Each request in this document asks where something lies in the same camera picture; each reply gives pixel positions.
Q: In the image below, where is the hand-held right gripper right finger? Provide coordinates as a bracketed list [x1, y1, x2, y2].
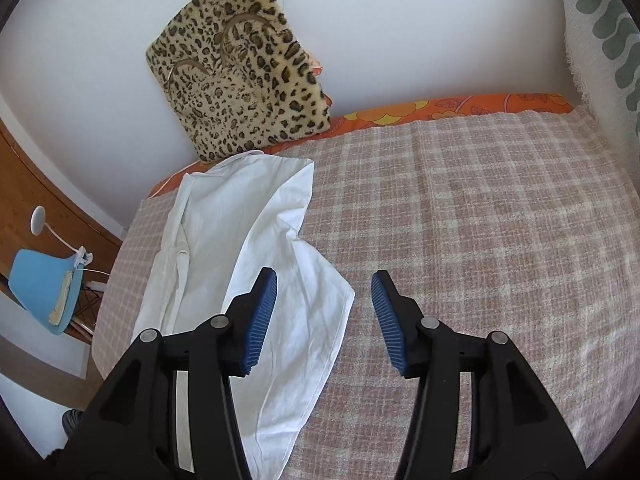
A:
[371, 270, 588, 480]

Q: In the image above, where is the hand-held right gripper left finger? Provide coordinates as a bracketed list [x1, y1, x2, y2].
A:
[65, 267, 279, 480]

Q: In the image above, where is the white long-sleeved shirt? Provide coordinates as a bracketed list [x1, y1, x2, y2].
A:
[131, 152, 357, 480]

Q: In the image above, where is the bed with checked cover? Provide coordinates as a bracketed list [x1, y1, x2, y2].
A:
[92, 107, 631, 480]

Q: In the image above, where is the orange floral bed sheet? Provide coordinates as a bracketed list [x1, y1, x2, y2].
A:
[149, 92, 575, 200]

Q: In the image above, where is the light blue chair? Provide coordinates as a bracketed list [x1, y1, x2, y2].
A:
[10, 250, 83, 337]

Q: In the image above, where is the white clip lamp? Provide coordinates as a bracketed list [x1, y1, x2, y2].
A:
[28, 205, 96, 268]

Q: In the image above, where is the leopard print cushion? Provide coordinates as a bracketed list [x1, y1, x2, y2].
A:
[145, 0, 333, 163]

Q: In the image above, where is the wooden cabinet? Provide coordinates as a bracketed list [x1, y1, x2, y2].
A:
[0, 120, 123, 286]

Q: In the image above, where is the green striped white pillow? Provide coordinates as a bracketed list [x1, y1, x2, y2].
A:
[557, 0, 640, 141]

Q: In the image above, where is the white cord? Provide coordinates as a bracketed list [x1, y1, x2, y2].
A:
[149, 160, 206, 198]

